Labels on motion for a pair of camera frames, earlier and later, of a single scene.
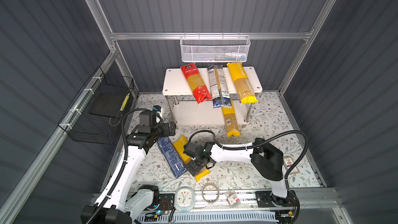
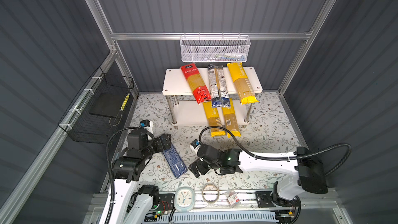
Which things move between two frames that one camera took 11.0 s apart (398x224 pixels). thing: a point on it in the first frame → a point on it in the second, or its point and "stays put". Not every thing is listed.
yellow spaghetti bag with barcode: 232,126 stays put
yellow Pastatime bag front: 179,145 → 213,119
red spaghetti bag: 201,92 stays put
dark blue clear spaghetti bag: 220,94 stays put
